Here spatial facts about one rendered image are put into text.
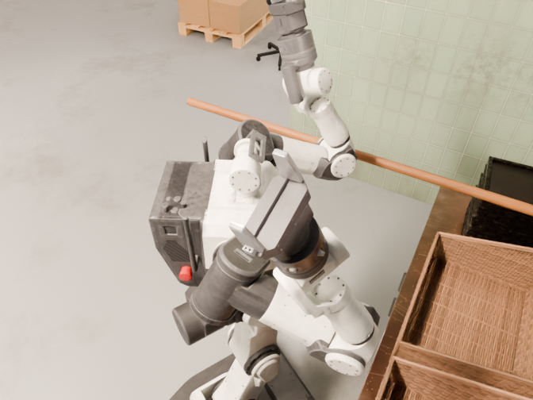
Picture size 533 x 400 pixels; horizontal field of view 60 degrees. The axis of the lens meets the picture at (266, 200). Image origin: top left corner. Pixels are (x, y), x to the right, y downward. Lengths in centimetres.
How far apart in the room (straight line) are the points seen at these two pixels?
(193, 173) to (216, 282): 32
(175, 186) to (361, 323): 52
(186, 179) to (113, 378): 150
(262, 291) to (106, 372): 163
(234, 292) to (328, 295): 19
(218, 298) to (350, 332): 26
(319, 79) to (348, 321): 59
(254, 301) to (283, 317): 7
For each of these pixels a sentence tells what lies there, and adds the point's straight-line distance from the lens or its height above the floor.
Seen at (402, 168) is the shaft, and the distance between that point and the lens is 147.
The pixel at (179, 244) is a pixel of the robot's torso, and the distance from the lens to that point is 108.
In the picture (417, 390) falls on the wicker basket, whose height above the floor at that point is 61.
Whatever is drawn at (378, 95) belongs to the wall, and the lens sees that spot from 280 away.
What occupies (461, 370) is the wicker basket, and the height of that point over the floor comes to 73.
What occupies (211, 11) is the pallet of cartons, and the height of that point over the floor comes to 30.
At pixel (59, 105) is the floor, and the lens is 422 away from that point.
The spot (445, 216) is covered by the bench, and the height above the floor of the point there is 58.
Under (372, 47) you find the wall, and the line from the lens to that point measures 269.
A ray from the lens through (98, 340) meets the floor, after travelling 255.
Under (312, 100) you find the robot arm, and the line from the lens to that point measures 128.
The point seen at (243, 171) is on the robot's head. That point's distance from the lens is 95.
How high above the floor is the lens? 213
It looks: 45 degrees down
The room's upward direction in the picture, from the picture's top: straight up
